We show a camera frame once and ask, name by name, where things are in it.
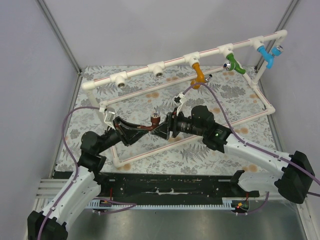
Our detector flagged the aluminium frame profile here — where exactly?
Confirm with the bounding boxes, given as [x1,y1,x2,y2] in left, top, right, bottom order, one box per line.
[35,0,82,75]
[275,0,301,32]

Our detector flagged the orange water faucet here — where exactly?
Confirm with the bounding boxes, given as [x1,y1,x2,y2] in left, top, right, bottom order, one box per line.
[190,62,213,90]

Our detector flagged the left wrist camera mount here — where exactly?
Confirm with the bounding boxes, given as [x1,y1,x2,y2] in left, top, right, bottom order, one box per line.
[99,107,116,129]

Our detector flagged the aluminium frame profile right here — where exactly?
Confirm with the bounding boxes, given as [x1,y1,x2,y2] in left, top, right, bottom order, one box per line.
[275,0,301,32]

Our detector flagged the floral patterned table mat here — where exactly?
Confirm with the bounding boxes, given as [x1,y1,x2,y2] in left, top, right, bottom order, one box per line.
[55,66,275,175]

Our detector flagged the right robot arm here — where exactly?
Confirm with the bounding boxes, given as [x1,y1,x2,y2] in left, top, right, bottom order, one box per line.
[150,105,315,204]

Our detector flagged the white slotted cable duct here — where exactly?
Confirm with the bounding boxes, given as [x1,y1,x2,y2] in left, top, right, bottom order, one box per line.
[85,199,236,211]

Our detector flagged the purple cable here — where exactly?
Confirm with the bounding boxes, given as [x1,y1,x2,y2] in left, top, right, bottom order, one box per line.
[37,106,139,240]
[183,83,320,215]

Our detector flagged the white PVC pipe frame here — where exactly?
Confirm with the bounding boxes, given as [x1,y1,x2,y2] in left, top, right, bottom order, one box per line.
[81,29,288,171]

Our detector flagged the aluminium frame profile left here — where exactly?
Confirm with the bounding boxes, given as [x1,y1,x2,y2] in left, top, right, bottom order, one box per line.
[35,0,82,75]

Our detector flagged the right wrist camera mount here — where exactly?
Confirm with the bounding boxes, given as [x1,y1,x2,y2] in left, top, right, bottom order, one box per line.
[173,92,187,116]

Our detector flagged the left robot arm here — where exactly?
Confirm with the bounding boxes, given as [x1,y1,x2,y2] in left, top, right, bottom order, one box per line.
[27,117,149,240]

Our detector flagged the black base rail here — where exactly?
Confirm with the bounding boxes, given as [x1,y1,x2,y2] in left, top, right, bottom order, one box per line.
[53,171,261,201]

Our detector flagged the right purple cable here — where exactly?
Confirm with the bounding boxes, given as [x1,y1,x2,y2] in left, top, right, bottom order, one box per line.
[183,83,320,215]

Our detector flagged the blue water faucet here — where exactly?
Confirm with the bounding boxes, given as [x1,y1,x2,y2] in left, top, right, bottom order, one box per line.
[257,45,284,69]

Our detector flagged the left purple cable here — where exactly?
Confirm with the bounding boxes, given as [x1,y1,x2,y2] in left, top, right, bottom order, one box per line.
[37,106,139,240]

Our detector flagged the green water faucet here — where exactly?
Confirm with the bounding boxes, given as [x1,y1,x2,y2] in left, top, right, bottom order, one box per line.
[222,53,246,75]

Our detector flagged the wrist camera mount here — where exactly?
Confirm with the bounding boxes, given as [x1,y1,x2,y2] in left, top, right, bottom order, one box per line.
[99,107,116,129]
[173,92,187,116]

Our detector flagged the brown water faucet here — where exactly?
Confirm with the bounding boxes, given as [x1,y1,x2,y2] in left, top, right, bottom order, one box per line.
[137,112,161,132]

